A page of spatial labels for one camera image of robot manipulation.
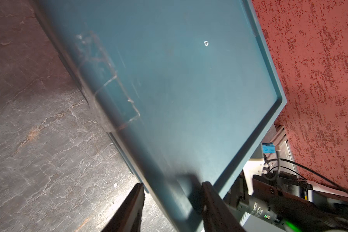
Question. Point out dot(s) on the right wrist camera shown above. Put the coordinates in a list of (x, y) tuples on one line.
[(270, 165)]

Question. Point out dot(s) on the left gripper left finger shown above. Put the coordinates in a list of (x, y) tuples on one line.
[(128, 217)]

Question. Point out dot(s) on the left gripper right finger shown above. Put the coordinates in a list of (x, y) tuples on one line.
[(216, 215)]

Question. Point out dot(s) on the teal three-drawer cabinet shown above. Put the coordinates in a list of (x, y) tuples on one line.
[(187, 89)]

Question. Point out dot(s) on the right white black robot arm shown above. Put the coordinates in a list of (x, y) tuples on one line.
[(291, 205)]

